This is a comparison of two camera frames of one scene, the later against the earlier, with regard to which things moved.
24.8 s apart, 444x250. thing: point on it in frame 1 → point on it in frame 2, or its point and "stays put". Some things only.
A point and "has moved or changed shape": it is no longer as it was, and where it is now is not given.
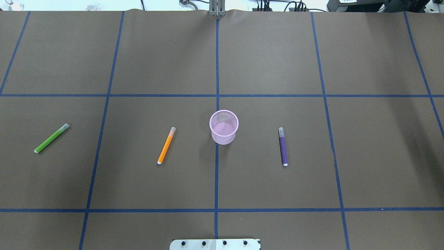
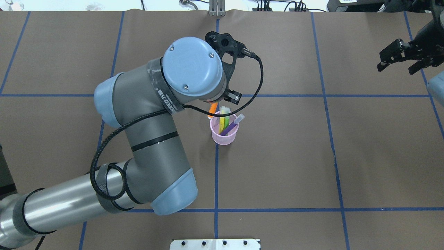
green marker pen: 54,135 → 227,110
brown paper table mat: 121,129 stays put
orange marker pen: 172,130 has moved or changed shape
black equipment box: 377,6 stays put
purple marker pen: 281,134 → 241,117
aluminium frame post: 217,8 stays put
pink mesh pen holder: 223,124 stays put
